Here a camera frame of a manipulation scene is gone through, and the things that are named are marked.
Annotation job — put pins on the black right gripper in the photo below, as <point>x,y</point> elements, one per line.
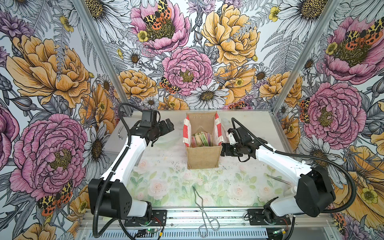
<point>227,152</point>

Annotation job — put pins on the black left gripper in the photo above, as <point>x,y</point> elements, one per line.
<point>165,130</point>

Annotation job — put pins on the burlap tote bag red trim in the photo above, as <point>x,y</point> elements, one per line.
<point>203,157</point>

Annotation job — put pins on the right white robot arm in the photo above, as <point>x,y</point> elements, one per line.
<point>311,191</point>

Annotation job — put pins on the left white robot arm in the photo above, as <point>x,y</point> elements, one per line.
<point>109,196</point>

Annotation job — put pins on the folding fans in bag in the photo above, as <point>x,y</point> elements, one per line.
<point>202,139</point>

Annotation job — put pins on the silver aluminium case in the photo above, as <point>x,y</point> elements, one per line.
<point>116,141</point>

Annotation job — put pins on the metal tweezers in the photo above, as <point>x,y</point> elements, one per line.
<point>278,179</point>

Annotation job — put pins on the metal tongs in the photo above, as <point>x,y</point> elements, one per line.
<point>213,223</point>

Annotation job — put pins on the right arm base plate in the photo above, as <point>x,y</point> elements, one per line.
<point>263,217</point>

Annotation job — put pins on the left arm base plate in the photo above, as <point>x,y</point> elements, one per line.
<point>156,218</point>

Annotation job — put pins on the aluminium front rail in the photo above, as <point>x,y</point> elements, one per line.
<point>233,217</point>

